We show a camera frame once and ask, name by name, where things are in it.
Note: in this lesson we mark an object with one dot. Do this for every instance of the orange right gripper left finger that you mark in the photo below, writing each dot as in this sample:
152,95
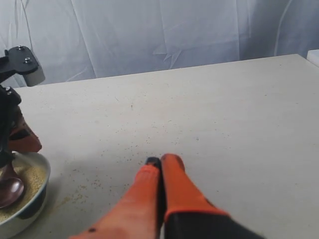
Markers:
137,215

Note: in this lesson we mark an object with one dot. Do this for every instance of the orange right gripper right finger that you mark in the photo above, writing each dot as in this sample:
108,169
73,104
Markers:
189,214

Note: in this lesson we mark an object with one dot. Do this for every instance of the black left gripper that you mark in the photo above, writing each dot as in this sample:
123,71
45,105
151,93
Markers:
14,127

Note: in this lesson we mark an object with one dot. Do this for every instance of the dark red wooden spoon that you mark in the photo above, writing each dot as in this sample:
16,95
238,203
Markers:
11,186

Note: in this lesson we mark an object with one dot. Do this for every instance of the yellow millet grains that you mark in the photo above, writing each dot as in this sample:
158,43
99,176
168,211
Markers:
34,178

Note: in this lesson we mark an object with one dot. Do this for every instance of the white ceramic bowl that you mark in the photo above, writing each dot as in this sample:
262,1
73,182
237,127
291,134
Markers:
15,225

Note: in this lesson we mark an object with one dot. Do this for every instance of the white backdrop cloth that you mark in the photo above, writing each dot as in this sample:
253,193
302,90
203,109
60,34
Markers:
85,39

